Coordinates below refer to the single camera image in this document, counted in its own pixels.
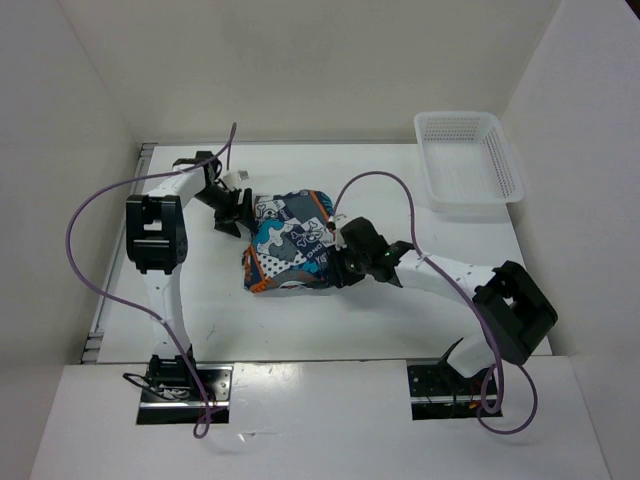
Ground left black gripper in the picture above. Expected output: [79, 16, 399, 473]
[194, 185, 259, 239]

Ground colourful patterned shorts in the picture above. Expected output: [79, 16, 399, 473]
[243, 189, 334, 294]

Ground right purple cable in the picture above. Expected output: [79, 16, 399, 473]
[331, 170, 538, 434]

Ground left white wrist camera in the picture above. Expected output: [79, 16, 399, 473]
[221, 170, 249, 189]

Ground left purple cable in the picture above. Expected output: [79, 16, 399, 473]
[65, 121, 239, 439]

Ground purple cable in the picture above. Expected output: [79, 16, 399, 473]
[65, 121, 239, 439]
[331, 170, 538, 434]

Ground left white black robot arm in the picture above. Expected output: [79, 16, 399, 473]
[125, 151, 257, 400]

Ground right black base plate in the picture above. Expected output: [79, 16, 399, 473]
[406, 361, 487, 421]

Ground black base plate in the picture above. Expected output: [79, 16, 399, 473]
[406, 361, 487, 421]
[129, 365, 233, 426]

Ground white perforated plastic basket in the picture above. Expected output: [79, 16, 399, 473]
[414, 111, 524, 208]

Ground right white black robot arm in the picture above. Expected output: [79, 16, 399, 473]
[328, 215, 558, 393]

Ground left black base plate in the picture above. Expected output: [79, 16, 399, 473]
[129, 365, 233, 426]

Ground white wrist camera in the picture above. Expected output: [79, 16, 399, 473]
[221, 170, 249, 189]
[326, 213, 348, 250]

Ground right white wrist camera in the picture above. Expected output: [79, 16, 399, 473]
[326, 213, 348, 250]

